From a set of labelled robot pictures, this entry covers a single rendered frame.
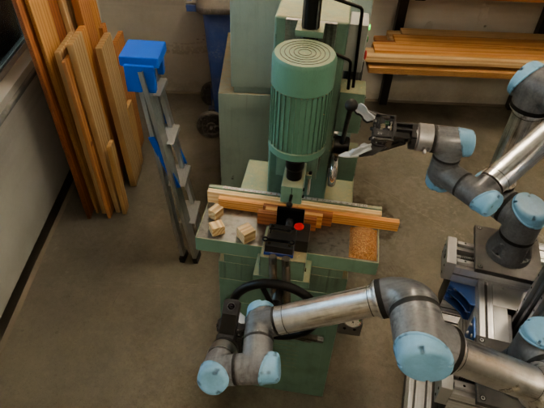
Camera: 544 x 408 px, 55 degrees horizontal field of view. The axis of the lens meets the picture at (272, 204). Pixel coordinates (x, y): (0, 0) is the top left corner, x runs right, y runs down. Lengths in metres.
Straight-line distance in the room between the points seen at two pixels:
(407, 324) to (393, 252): 1.85
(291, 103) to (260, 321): 0.58
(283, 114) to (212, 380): 0.72
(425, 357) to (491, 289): 0.88
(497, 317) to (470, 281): 0.18
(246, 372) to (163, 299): 1.48
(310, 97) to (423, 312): 0.63
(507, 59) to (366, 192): 1.26
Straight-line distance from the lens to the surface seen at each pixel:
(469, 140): 1.48
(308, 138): 1.52
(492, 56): 3.78
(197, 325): 2.62
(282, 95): 1.46
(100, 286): 2.85
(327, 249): 1.72
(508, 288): 2.04
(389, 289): 1.26
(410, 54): 3.62
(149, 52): 2.24
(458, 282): 2.05
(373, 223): 1.80
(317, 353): 2.15
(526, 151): 1.55
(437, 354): 1.16
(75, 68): 2.69
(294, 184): 1.68
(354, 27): 1.73
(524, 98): 1.71
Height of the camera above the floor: 2.16
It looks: 43 degrees down
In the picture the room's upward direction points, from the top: 3 degrees clockwise
